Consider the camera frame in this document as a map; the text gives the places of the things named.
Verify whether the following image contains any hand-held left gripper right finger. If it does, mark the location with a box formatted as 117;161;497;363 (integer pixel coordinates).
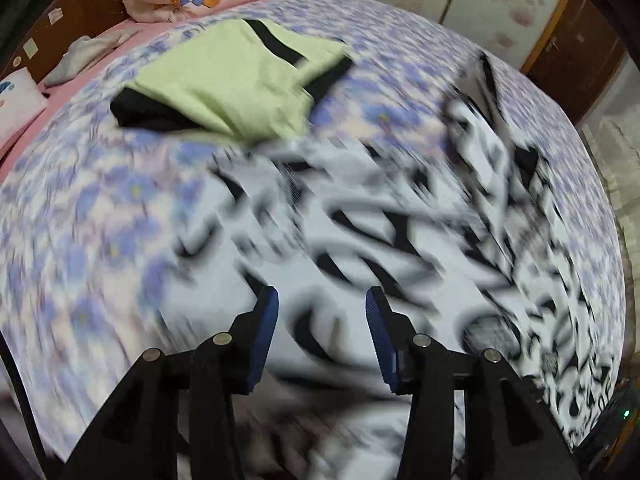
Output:
365;285;583;480

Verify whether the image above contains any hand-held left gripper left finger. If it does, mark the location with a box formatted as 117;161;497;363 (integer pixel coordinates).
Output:
60;285;279;480

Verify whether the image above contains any black and white printed garment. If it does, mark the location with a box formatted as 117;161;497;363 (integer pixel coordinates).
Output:
165;52;623;480

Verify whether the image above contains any purple floral blanket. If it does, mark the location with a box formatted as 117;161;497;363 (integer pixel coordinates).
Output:
0;0;628;466

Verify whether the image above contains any green and black folded garment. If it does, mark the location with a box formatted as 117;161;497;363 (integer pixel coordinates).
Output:
109;18;355;142

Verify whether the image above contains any pink bed sheet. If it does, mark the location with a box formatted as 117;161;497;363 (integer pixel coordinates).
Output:
0;0;306;181

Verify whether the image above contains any grey cloth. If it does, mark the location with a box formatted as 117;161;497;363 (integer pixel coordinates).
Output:
44;30;136;87

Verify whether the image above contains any white printed pillow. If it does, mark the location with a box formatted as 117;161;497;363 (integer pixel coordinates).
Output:
0;66;49;147

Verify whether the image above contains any brown wooden door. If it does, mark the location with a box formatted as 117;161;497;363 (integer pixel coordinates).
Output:
520;0;628;123

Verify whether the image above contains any brown wooden headboard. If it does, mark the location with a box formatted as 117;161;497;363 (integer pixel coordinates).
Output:
0;0;131;86

